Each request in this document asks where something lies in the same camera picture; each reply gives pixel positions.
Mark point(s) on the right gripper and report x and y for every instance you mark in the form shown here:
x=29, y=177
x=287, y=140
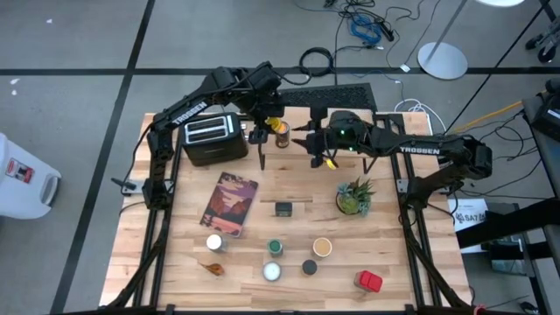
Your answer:
x=345, y=131

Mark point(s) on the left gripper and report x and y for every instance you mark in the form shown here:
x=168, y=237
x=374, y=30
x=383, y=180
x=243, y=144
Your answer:
x=262, y=105

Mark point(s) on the yellow-lid spice jar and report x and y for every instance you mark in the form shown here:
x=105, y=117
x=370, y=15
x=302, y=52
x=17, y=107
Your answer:
x=282, y=137

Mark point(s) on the dark green spice tin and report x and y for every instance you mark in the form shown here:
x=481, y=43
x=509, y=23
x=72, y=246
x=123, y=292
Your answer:
x=283, y=209

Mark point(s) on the green-lid spice jar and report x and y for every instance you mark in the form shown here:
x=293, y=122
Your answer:
x=275, y=247

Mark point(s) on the white-lid spice jar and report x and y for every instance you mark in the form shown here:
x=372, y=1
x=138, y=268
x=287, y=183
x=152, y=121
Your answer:
x=214, y=242

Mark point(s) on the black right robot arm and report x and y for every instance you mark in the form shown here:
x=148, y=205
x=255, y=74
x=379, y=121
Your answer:
x=420, y=149

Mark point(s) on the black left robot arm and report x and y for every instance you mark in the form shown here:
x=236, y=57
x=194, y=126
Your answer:
x=188, y=113

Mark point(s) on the black toaster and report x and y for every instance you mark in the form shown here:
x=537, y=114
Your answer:
x=214, y=140

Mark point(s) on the black mesh panel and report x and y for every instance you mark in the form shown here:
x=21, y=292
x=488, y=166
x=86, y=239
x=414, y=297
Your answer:
x=332, y=96

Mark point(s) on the landscape cover book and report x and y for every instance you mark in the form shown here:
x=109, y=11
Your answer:
x=227, y=205

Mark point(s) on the potted succulent plant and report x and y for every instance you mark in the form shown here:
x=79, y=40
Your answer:
x=352, y=202

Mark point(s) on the round tan-top tin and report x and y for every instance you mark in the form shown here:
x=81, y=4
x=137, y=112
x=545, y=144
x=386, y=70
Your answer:
x=322, y=247

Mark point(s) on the black-lid orange spice jar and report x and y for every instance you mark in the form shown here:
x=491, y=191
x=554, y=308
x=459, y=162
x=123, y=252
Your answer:
x=309, y=267

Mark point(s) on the floral candle tin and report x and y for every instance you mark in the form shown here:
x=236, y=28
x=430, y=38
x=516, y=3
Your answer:
x=271, y=271

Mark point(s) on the grey lamp stand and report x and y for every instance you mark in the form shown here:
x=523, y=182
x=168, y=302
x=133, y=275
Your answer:
x=442, y=61

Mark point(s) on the red-lid spice jar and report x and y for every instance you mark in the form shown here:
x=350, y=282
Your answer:
x=369, y=281

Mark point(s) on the white paper sign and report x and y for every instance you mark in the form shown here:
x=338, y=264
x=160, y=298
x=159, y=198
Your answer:
x=464, y=216

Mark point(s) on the black metal stand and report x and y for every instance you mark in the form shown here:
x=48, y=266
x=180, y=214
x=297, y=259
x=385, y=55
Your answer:
x=503, y=224

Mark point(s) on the white lamp shade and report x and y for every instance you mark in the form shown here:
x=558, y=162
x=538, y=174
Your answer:
x=499, y=2

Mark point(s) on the white plastic bin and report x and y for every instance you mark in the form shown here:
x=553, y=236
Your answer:
x=22, y=184

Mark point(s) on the black device box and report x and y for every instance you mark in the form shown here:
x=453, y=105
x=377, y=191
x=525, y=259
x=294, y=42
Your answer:
x=549, y=118

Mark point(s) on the black table frame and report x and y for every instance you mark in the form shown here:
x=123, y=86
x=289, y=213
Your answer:
x=396, y=119

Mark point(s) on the black caster wheel frame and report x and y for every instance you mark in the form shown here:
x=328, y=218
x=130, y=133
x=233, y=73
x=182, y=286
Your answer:
x=547, y=54

